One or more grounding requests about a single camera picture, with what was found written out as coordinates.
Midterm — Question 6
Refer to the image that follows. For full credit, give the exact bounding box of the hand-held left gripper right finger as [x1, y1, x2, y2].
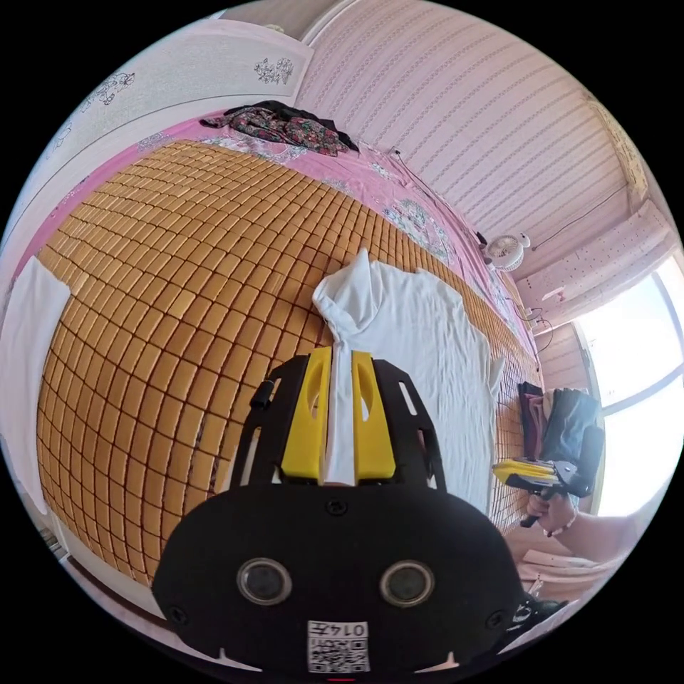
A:
[351, 350, 397, 480]

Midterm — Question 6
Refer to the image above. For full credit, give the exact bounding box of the white short sleeve shirt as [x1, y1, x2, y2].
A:
[311, 247, 507, 515]

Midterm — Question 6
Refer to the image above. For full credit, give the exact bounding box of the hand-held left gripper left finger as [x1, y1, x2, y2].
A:
[280, 346, 333, 480]

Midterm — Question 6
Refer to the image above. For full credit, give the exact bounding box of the person's right forearm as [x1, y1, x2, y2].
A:
[555, 508, 645, 566]

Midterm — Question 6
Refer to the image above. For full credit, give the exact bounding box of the person's body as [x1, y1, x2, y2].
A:
[504, 534, 645, 656]

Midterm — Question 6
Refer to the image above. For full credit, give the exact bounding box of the pile of dark clothes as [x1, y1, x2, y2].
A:
[517, 380, 606, 499]

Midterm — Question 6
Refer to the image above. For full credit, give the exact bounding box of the person's right hand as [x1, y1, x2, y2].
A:
[527, 493, 580, 537]

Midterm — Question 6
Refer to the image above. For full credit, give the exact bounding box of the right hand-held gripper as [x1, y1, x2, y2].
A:
[492, 459, 593, 529]

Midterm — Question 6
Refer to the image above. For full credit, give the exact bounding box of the white cloth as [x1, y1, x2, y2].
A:
[0, 256, 73, 515]

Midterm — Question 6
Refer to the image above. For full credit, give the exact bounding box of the small white fan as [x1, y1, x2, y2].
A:
[482, 231, 533, 271]

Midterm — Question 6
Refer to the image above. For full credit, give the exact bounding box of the window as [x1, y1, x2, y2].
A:
[570, 255, 684, 520]

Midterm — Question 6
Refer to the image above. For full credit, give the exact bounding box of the pile of floral clothes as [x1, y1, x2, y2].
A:
[199, 100, 361, 157]

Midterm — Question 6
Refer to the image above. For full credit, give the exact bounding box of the bed with woven mat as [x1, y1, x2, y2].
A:
[0, 115, 542, 590]

